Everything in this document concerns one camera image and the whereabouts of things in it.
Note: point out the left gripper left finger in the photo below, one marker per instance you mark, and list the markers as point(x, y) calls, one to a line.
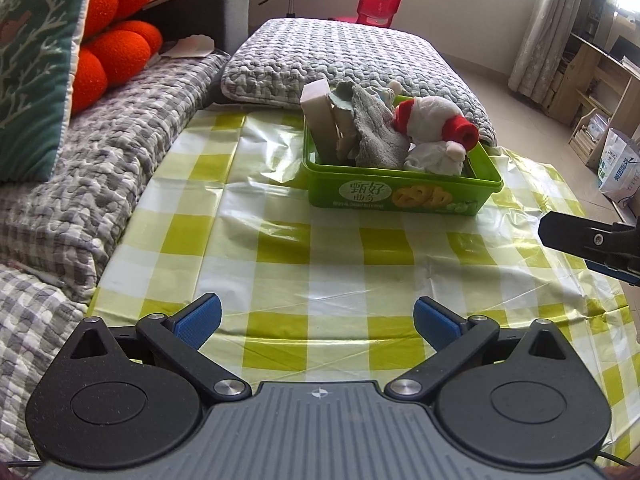
point(176, 340)

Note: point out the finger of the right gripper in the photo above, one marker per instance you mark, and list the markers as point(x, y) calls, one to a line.
point(615, 272)
point(614, 246)

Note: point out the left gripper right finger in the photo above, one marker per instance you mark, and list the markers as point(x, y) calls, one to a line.
point(458, 343)

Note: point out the grey towel cloth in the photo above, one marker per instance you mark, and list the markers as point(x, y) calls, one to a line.
point(368, 138)

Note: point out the santa plush toy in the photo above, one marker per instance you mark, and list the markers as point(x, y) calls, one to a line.
point(433, 119)

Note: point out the rabbit doll blue dress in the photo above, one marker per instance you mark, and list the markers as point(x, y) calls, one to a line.
point(390, 93)

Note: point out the white paper bag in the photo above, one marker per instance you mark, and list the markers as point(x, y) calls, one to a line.
point(618, 170)

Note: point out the green checkered tablecloth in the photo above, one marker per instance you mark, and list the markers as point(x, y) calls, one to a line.
point(319, 294)

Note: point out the wooden shelf rack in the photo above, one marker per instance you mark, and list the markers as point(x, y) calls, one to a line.
point(593, 91)

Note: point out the grey quilted sofa cover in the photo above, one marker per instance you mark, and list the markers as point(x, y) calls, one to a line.
point(58, 235)

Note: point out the white cloth in box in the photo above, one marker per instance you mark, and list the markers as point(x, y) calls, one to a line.
point(445, 158)

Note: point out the green cookie tin box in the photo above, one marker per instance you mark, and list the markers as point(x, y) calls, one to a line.
point(346, 186)

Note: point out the beige curtain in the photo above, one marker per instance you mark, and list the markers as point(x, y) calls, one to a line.
point(542, 46)

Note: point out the white pink sponge block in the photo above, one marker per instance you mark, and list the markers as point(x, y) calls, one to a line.
point(317, 108)

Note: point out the white scalloped paper card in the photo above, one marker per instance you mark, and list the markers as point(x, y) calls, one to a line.
point(194, 46)

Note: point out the orange bobble cushion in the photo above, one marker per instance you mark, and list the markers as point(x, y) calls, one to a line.
point(115, 48)

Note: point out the dark grey sofa armrest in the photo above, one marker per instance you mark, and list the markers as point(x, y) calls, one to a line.
point(225, 21)

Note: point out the red plastic stool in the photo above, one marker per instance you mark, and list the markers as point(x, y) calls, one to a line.
point(377, 13)

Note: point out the green tree pattern pillow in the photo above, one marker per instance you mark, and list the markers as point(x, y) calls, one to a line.
point(40, 42)

